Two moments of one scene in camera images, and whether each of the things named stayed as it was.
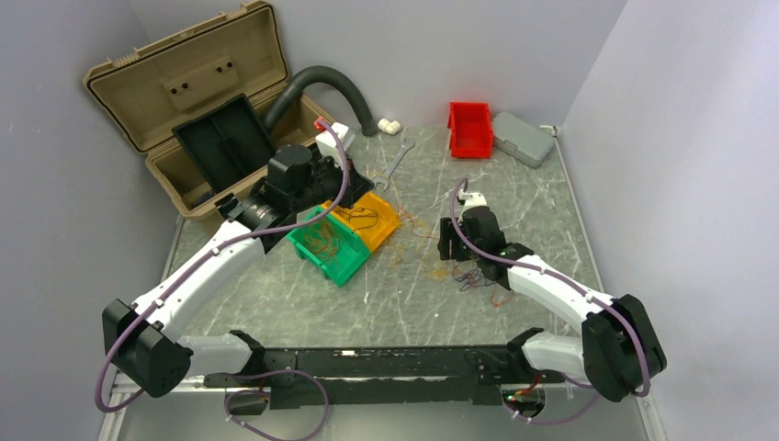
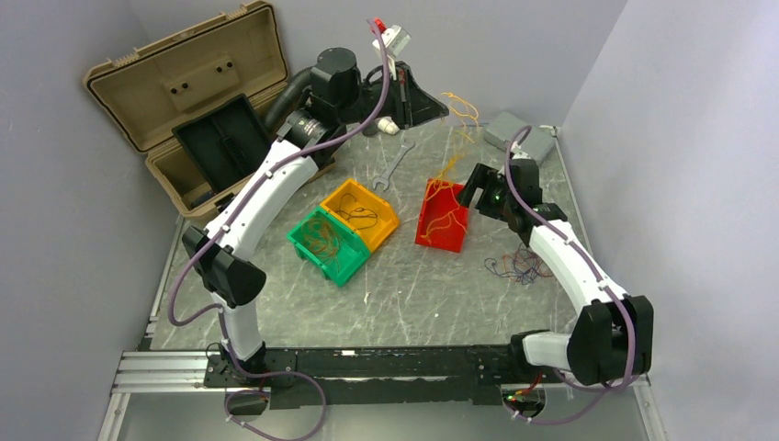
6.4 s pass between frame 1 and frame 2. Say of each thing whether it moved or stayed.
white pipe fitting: stayed
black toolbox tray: stayed
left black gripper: moved
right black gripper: moved
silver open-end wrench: stayed
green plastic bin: stayed
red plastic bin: moved
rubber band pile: moved
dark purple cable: stayed
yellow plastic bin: stayed
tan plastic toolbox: stayed
